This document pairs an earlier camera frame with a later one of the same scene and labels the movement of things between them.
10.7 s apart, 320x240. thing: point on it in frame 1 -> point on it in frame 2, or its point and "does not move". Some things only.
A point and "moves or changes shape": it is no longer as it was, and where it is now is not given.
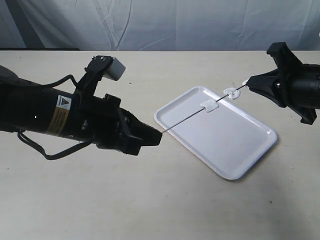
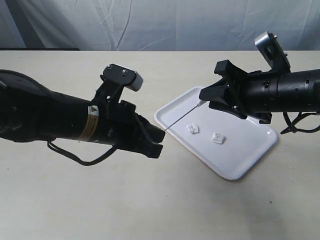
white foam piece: [209, 105] -> [192, 128]
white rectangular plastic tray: [227, 139] does not move
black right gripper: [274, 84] -> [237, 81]
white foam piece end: [244, 82] moves or changes shape
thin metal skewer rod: [197, 112] -> [182, 116]
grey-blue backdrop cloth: [159, 25] does not move
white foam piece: [232, 93] moves or changes shape
